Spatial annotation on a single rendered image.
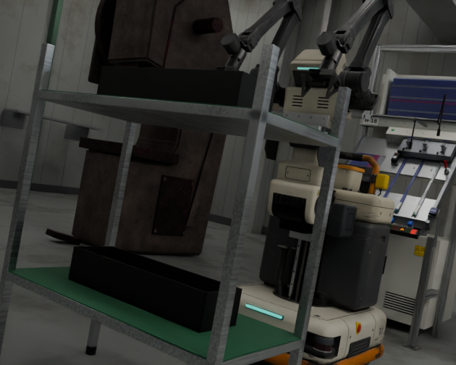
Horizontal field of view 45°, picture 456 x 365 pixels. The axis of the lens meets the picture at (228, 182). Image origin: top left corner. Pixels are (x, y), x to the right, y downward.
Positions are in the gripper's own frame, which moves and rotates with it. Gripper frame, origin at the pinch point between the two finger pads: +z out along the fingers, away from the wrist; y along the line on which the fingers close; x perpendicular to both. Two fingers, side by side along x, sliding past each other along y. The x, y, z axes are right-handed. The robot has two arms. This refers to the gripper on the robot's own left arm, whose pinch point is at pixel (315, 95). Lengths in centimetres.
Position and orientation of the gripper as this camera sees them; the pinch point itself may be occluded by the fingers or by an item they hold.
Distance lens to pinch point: 198.4
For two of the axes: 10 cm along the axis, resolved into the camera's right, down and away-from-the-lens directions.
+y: 7.9, 1.6, -5.9
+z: -4.2, 8.4, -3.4
